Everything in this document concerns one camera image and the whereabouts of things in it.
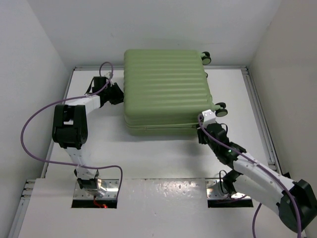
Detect metal base plate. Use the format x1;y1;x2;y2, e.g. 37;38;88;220
205;178;251;201
73;179;119;200

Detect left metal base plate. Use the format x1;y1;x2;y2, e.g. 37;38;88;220
73;179;119;200

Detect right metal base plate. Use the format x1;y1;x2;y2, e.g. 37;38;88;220
205;178;251;201

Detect green suitcase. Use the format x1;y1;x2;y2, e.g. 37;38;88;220
123;49;228;136

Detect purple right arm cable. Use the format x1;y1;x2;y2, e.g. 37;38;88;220
198;113;303;238

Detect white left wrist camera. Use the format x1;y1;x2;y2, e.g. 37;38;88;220
104;71;113;85

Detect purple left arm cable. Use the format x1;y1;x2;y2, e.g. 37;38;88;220
20;61;124;196

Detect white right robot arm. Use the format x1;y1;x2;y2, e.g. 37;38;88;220
196;123;317;235

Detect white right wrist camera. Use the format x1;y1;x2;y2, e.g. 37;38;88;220
202;110;216;128

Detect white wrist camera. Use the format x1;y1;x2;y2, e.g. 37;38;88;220
202;110;216;128
104;71;113;85

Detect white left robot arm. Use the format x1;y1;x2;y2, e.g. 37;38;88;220
52;76;124;197

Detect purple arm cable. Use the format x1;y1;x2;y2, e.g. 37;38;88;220
20;61;124;196
198;113;303;238

